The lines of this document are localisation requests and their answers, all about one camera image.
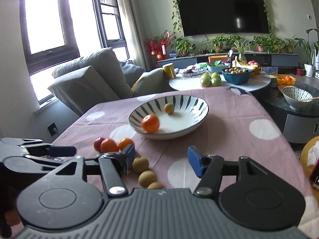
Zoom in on green apples on tray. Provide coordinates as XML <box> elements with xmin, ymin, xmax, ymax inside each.
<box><xmin>200</xmin><ymin>72</ymin><xmax>222</xmax><ymax>87</ymax></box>

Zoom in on wooden spoon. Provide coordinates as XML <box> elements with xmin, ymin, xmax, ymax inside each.
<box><xmin>299</xmin><ymin>97</ymin><xmax>319</xmax><ymax>103</ymax></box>

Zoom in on brown longan fruit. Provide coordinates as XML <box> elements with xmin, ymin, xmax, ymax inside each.
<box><xmin>164</xmin><ymin>103</ymin><xmax>175</xmax><ymax>114</ymax></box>

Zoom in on dark blue fruit bowl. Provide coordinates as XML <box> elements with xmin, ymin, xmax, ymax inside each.
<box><xmin>222</xmin><ymin>68</ymin><xmax>252</xmax><ymax>85</ymax></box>

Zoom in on dark red tomato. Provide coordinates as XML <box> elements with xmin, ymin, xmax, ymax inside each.
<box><xmin>94</xmin><ymin>137</ymin><xmax>105</xmax><ymax>152</ymax></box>

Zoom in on banana bunch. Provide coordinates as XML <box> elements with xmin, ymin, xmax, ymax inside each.
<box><xmin>234</xmin><ymin>56</ymin><xmax>258</xmax><ymax>70</ymax></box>

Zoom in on blue striped white bowl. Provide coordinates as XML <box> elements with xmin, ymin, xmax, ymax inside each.
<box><xmin>128</xmin><ymin>94</ymin><xmax>209</xmax><ymax>140</ymax></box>

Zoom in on wall power socket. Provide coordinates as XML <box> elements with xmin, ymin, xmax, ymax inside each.
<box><xmin>48</xmin><ymin>123</ymin><xmax>58</xmax><ymax>136</ymax></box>

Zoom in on round white coffee table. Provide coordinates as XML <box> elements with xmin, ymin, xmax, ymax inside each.
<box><xmin>169</xmin><ymin>72</ymin><xmax>271</xmax><ymax>92</ymax></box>

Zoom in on small striped bowl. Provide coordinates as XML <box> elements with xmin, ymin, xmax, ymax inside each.
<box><xmin>282</xmin><ymin>86</ymin><xmax>313</xmax><ymax>111</ymax></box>

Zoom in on small orange tangerine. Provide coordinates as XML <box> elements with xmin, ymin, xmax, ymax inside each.
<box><xmin>118</xmin><ymin>138</ymin><xmax>134</xmax><ymax>151</ymax></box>

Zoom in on potted green plant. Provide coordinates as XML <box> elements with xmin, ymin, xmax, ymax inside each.
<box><xmin>171</xmin><ymin>37</ymin><xmax>197</xmax><ymax>57</ymax></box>

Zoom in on pink polka dot tablecloth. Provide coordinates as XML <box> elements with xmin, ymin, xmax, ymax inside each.
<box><xmin>4</xmin><ymin>86</ymin><xmax>319</xmax><ymax>239</ymax></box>

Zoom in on black wall television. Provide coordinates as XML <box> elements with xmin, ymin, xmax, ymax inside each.
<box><xmin>177</xmin><ymin>0</ymin><xmax>269</xmax><ymax>37</ymax></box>

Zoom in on light blue rectangular dish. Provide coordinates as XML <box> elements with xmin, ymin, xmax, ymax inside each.
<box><xmin>207</xmin><ymin>63</ymin><xmax>229</xmax><ymax>74</ymax></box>

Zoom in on large orange tangerine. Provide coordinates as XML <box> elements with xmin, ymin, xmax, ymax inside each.
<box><xmin>141</xmin><ymin>114</ymin><xmax>160</xmax><ymax>133</ymax></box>

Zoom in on brown kiwi fruit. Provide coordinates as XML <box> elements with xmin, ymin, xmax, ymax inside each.
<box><xmin>147</xmin><ymin>181</ymin><xmax>165</xmax><ymax>189</ymax></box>
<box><xmin>132</xmin><ymin>157</ymin><xmax>149</xmax><ymax>173</ymax></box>
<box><xmin>138</xmin><ymin>170</ymin><xmax>157</xmax><ymax>188</ymax></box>

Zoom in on grey fabric sofa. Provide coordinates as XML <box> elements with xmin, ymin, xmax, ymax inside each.
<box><xmin>48</xmin><ymin>48</ymin><xmax>172</xmax><ymax>116</ymax></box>

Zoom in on brown kiwi fruit bottom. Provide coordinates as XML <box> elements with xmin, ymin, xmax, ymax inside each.
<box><xmin>147</xmin><ymin>181</ymin><xmax>165</xmax><ymax>189</ymax></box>

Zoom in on round black side table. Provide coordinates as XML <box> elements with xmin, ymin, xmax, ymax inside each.
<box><xmin>252</xmin><ymin>80</ymin><xmax>318</xmax><ymax>144</ymax></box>

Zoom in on grey tv console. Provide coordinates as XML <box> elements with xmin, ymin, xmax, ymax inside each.
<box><xmin>157</xmin><ymin>52</ymin><xmax>299</xmax><ymax>69</ymax></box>

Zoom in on tall plant white pot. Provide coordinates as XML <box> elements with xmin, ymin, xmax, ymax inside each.
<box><xmin>294</xmin><ymin>28</ymin><xmax>318</xmax><ymax>77</ymax></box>

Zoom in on orange basket with tangerines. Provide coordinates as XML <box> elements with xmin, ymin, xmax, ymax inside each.
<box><xmin>275</xmin><ymin>74</ymin><xmax>296</xmax><ymax>86</ymax></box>

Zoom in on red berry decoration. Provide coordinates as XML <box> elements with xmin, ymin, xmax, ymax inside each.
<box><xmin>144</xmin><ymin>30</ymin><xmax>176</xmax><ymax>61</ymax></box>

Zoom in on yellow tin can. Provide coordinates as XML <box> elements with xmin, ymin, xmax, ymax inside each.
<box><xmin>162</xmin><ymin>63</ymin><xmax>176</xmax><ymax>80</ymax></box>

